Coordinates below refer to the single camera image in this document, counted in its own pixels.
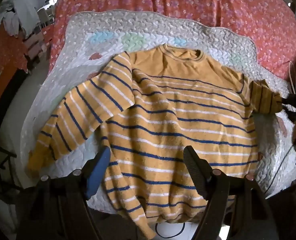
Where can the quilted heart-pattern blanket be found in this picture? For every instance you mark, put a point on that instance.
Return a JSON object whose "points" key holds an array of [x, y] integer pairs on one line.
{"points": [[138, 30]]}

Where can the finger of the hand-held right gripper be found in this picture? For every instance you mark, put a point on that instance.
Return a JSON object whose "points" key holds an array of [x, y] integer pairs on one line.
{"points": [[287, 103]]}

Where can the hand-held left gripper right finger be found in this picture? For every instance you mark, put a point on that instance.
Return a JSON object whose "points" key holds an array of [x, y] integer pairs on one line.
{"points": [[195, 168]]}

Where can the red floral bedsheet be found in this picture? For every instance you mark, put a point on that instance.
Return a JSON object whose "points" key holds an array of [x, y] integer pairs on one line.
{"points": [[188, 0]]}

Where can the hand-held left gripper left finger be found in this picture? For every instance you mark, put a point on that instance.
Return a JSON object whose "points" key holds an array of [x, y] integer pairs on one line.
{"points": [[97, 171]]}

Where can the yellow striped sweater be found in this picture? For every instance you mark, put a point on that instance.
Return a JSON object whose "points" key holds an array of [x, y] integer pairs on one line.
{"points": [[175, 120]]}

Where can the pale hanging clothes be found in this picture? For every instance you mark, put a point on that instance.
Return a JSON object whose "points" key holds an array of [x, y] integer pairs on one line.
{"points": [[17, 15]]}

